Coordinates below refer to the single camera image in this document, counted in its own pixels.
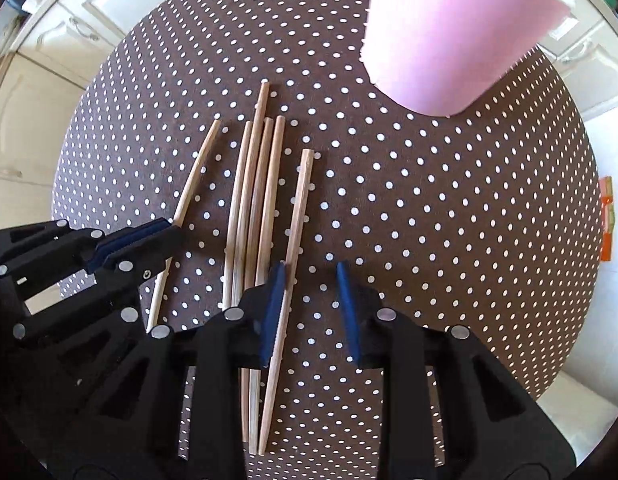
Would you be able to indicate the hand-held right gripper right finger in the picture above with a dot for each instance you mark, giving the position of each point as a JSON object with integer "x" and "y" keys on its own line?
{"x": 349, "y": 310}

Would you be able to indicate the orange bag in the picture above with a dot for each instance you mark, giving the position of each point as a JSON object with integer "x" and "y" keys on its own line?
{"x": 608, "y": 220}

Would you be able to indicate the single wooden chopstick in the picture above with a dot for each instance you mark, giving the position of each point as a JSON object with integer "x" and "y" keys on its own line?
{"x": 199, "y": 165}
{"x": 299, "y": 210}

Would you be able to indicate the pile of wooden chopsticks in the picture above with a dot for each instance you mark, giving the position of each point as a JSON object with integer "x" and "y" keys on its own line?
{"x": 270, "y": 200}

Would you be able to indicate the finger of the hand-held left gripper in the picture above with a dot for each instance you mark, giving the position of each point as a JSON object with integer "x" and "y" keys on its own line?
{"x": 49, "y": 245}
{"x": 139, "y": 255}

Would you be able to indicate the pink cup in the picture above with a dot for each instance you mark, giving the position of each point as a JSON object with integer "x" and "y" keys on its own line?
{"x": 449, "y": 35}

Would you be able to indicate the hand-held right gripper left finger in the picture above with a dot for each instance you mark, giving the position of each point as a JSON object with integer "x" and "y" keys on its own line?
{"x": 274, "y": 310}

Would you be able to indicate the brown polka dot tablecloth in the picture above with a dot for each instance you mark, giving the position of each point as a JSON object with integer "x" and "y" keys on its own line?
{"x": 439, "y": 210}

